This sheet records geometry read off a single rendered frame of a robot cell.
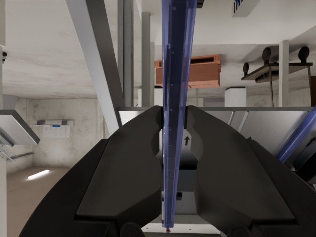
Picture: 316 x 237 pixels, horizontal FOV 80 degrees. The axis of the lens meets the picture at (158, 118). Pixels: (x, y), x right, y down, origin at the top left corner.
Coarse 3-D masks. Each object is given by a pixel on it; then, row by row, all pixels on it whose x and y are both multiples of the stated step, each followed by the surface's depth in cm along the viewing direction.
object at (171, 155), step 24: (168, 0) 7; (192, 0) 7; (168, 24) 8; (192, 24) 8; (168, 48) 9; (168, 72) 10; (168, 96) 11; (168, 120) 12; (168, 144) 14; (168, 168) 17; (168, 192) 20; (168, 216) 26
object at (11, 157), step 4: (0, 144) 29; (0, 148) 29; (4, 148) 30; (0, 152) 30; (4, 152) 30; (8, 152) 31; (12, 152) 31; (0, 156) 30; (4, 156) 30; (8, 156) 31; (12, 156) 31; (16, 156) 32; (8, 160) 32; (12, 160) 32
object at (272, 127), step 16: (128, 112) 30; (208, 112) 29; (224, 112) 29; (240, 112) 29; (256, 112) 29; (272, 112) 29; (288, 112) 29; (304, 112) 29; (240, 128) 32; (256, 128) 32; (272, 128) 32; (288, 128) 32; (160, 144) 36; (272, 144) 35; (304, 144) 35; (160, 160) 40; (192, 160) 39; (288, 160) 38
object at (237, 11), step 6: (198, 0) 50; (204, 0) 50; (234, 0) 59; (240, 0) 54; (246, 0) 53; (252, 0) 53; (258, 0) 53; (198, 6) 53; (234, 6) 59; (240, 6) 56; (246, 6) 56; (252, 6) 56; (234, 12) 59; (240, 12) 59; (246, 12) 59
